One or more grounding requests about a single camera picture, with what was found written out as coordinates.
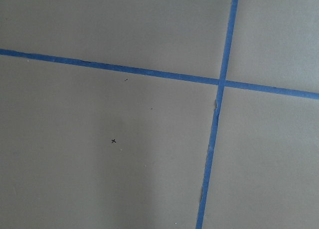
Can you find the brown paper table cover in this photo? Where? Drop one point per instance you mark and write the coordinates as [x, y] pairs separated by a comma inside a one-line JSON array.
[[159, 114]]

